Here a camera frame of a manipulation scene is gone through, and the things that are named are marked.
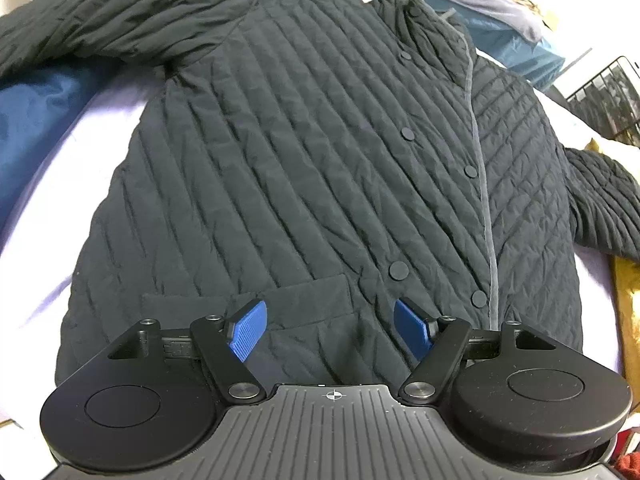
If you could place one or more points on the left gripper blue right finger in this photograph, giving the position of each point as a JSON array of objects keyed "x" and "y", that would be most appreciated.
[{"x": 415, "y": 327}]

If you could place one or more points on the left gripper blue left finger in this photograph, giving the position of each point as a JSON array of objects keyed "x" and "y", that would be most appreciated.
[{"x": 245, "y": 327}]

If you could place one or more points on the black quilted jacket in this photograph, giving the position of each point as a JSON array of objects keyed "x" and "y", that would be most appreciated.
[{"x": 310, "y": 174}]

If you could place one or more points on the yellow garment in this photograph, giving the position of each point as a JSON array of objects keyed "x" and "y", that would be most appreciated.
[{"x": 626, "y": 274}]

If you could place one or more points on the lavender floral bed sheet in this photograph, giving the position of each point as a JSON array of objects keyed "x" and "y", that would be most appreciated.
[{"x": 75, "y": 185}]

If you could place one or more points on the blue massage bed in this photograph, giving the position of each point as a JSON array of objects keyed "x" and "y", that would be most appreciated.
[{"x": 511, "y": 34}]

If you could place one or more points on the navy blue garment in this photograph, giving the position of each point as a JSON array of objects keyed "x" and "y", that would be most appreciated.
[{"x": 84, "y": 107}]

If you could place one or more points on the black wire rack cart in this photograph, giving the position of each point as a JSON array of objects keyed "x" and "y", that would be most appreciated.
[{"x": 609, "y": 103}]

